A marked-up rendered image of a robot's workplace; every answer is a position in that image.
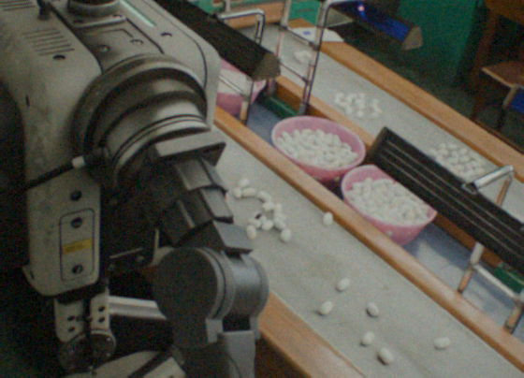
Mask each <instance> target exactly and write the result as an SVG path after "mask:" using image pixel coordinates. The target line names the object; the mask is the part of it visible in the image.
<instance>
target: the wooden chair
mask: <svg viewBox="0 0 524 378"><path fill-rule="evenodd" d="M520 46H521V47H520V49H519V50H518V55H517V57H516V60H515V61H514V60H511V61H508V62H505V63H500V64H496V65H490V66H488V67H485V68H482V69H481V72H482V74H484V76H483V80H482V82H481V84H480V89H479V91H478V93H477V97H476V99H475V102H474V106H473V111H472V113H471V114H472V115H471V118H470V120H469V121H470V122H472V123H473V124H477V125H478V126H479V127H481V128H482V129H483V130H485V131H487V132H488V134H490V135H491V136H493V137H494V138H497V139H499V140H500V141H501V142H503V143H505V144H506V145H507V146H509V147H510V148H511V149H513V150H515V151H517V152H518V153H520V154H522V155H523V156H524V150H522V149H521V148H520V147H518V146H517V145H516V144H515V143H514V142H512V141H510V140H508V139H506V138H505V137H503V136H501V134H499V133H497V132H496V131H495V130H493V129H491V128H489V127H487V126H486V125H485V124H482V123H481V122H480V121H478V120H477V118H478V116H479V114H480V111H482V110H484V109H490V108H492V107H494V106H497V105H500V104H502V103H503V102H504V99H505V98H506V97H507V96H508V94H509V93H510V92H511V89H512V87H514V84H516V83H518V84H520V85H521V86H523V87H524V64H523V63H524V37H523V41H522V43H521V45H520ZM489 87H490V88H492V89H494V90H495V91H497V92H499V93H500V94H501V95H503V96H504V98H499V99H496V100H494V101H492V102H487V103H486V104H484V101H485V99H486V97H487V93H488V90H489ZM506 116H507V111H506V110H505V109H501V112H500V114H499V119H498V122H497V123H496V130H498V131H502V129H503V126H504V124H503V123H504V122H505V119H506Z"/></svg>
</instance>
